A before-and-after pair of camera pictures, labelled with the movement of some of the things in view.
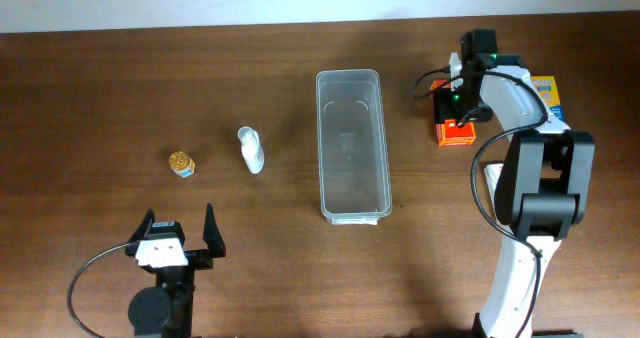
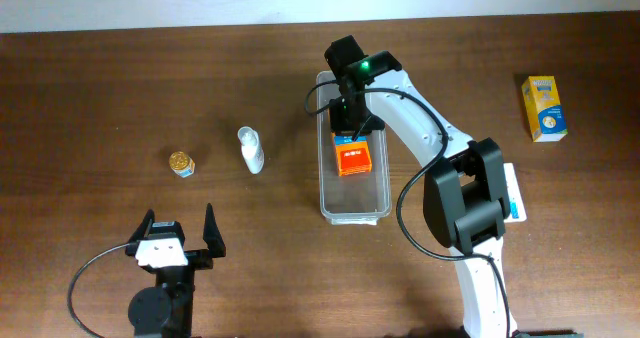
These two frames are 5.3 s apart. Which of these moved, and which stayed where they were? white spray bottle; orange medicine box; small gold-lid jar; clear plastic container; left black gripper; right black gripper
Moved: right black gripper; orange medicine box
Stayed: small gold-lid jar; clear plastic container; left black gripper; white spray bottle
